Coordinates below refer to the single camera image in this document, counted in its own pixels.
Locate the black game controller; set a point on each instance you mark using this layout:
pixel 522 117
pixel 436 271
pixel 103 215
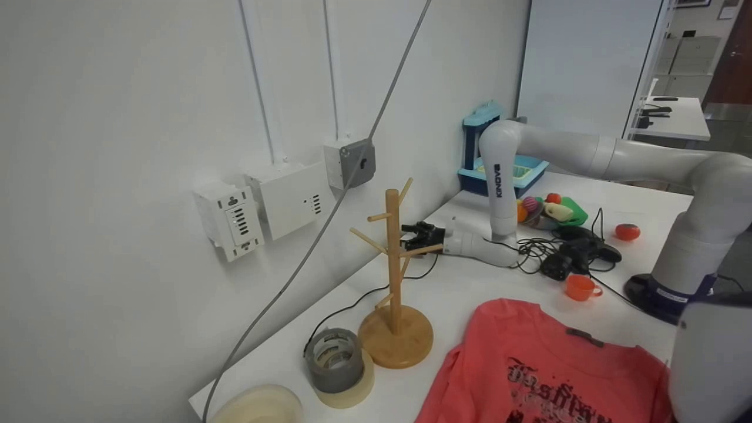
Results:
pixel 584 249

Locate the yellow toy fruit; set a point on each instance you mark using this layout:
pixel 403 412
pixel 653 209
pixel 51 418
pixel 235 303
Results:
pixel 556 211

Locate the red toy tomato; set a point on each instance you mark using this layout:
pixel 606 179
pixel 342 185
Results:
pixel 625 230

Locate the white wall conduit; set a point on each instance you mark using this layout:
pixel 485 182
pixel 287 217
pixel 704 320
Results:
pixel 333 71
pixel 257 84

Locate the white wall socket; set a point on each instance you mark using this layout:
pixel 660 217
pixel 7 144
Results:
pixel 232 218

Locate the white wall box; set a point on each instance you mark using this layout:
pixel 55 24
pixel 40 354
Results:
pixel 289 201

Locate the white background desk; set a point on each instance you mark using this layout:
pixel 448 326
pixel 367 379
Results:
pixel 683 117

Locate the black camera on stand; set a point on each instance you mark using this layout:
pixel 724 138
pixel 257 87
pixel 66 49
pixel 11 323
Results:
pixel 423 233

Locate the small red toy fruit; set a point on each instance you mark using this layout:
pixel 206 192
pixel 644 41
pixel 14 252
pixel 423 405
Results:
pixel 554 198

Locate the coral pink printed t-shirt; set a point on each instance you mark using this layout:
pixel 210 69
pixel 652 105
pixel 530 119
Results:
pixel 531 343

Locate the wooden mug tree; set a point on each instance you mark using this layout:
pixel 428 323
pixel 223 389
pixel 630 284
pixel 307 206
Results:
pixel 395 336

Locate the gray junction box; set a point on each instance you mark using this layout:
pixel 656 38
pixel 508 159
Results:
pixel 343 159

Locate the cream shallow bowl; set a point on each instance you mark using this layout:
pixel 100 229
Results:
pixel 260 407

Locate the brown wooden door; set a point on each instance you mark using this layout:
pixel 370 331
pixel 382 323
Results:
pixel 731 61

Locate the purple toy fruit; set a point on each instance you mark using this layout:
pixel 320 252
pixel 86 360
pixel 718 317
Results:
pixel 531 205

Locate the orange toy fruit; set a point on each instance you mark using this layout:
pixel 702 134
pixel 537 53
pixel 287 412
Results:
pixel 522 215

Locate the small black power adapter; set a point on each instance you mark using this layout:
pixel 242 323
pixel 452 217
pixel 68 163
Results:
pixel 556 269

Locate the green toy bowl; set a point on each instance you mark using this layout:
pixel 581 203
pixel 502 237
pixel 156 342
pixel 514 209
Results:
pixel 577 211

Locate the cream masking tape roll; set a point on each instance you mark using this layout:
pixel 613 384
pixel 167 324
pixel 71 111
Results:
pixel 350 398

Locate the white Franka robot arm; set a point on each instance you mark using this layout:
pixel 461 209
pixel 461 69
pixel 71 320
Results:
pixel 712 367

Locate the small orange cup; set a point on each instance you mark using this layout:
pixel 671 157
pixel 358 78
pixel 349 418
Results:
pixel 579 286

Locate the black item on desk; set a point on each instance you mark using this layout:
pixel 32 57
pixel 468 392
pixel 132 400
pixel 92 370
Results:
pixel 648 117

